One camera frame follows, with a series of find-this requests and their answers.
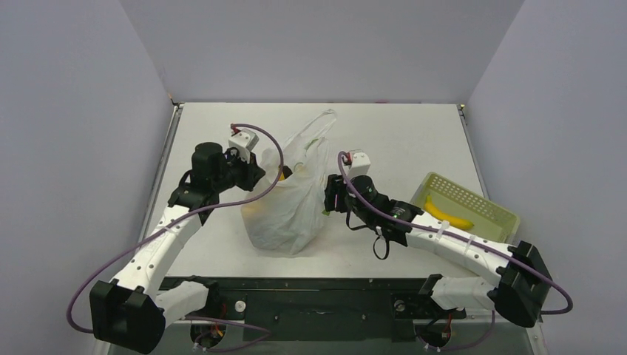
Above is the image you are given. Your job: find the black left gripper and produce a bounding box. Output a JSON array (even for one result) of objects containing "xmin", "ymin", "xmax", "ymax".
[{"xmin": 213, "ymin": 148, "xmax": 265, "ymax": 193}]

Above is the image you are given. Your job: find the white plastic bag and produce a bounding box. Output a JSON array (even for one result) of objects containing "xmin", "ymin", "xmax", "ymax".
[{"xmin": 241, "ymin": 109, "xmax": 337, "ymax": 254}]

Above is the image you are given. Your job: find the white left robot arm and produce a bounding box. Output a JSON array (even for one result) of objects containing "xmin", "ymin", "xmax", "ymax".
[{"xmin": 89, "ymin": 142, "xmax": 265, "ymax": 354}]

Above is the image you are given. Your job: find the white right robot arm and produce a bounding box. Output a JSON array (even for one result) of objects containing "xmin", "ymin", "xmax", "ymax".
[{"xmin": 324, "ymin": 174, "xmax": 552, "ymax": 328}]

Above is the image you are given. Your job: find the yellow fake banana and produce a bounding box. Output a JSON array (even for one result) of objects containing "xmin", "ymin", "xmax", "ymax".
[{"xmin": 424, "ymin": 195, "xmax": 474, "ymax": 231}]

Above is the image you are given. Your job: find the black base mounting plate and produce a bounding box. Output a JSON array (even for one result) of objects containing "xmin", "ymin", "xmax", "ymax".
[{"xmin": 188, "ymin": 276, "xmax": 448, "ymax": 346}]

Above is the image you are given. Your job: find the yellow-green perforated plastic basket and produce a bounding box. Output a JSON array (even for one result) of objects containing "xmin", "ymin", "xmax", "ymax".
[{"xmin": 410, "ymin": 172, "xmax": 520, "ymax": 243}]

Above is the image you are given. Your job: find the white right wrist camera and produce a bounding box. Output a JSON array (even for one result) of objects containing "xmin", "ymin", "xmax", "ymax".
[{"xmin": 342, "ymin": 150, "xmax": 371, "ymax": 180}]

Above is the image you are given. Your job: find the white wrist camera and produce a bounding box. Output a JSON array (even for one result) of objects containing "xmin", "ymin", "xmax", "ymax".
[
  {"xmin": 342, "ymin": 150, "xmax": 371, "ymax": 180},
  {"xmin": 228, "ymin": 128, "xmax": 259, "ymax": 155}
]

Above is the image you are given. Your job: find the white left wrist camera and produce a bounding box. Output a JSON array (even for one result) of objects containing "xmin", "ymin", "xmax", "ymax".
[{"xmin": 228, "ymin": 128, "xmax": 259, "ymax": 155}]

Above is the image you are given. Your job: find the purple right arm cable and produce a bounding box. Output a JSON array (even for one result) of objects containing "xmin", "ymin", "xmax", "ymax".
[{"xmin": 336, "ymin": 150, "xmax": 574, "ymax": 316}]

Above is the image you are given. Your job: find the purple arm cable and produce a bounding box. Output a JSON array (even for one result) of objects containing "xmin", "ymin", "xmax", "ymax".
[
  {"xmin": 336, "ymin": 150, "xmax": 574, "ymax": 316},
  {"xmin": 66, "ymin": 122, "xmax": 285, "ymax": 335}
]

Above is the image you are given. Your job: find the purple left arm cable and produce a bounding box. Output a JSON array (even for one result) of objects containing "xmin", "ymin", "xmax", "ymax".
[{"xmin": 66, "ymin": 122, "xmax": 285, "ymax": 335}]

